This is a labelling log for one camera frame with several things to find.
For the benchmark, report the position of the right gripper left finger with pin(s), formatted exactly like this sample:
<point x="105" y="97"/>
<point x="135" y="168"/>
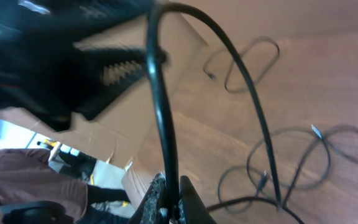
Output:
<point x="152" y="208"/>

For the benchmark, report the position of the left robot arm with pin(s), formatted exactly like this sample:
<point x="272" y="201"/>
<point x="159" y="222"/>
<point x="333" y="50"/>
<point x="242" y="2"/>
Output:
<point x="44" y="70"/>

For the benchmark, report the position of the person in maroon shirt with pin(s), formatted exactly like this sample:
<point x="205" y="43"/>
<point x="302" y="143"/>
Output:
<point x="25" y="176"/>

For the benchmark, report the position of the cardboard box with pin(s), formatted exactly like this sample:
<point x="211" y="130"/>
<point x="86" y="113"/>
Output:
<point x="117" y="134"/>

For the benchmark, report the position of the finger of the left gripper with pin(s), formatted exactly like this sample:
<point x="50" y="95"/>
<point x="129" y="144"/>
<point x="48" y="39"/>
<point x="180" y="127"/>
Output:
<point x="115" y="71"/>

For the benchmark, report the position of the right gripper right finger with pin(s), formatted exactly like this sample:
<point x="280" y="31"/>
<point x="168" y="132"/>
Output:
<point x="191" y="207"/>

